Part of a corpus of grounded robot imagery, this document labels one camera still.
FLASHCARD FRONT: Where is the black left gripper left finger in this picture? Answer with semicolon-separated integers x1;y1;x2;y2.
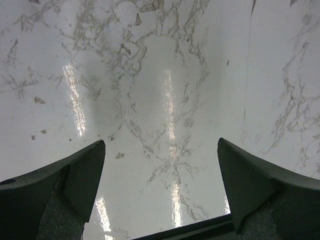
0;140;106;240

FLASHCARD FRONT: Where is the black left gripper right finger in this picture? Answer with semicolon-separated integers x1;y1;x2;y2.
217;138;320;240

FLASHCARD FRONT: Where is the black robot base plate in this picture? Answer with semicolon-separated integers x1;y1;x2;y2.
136;214;241;240

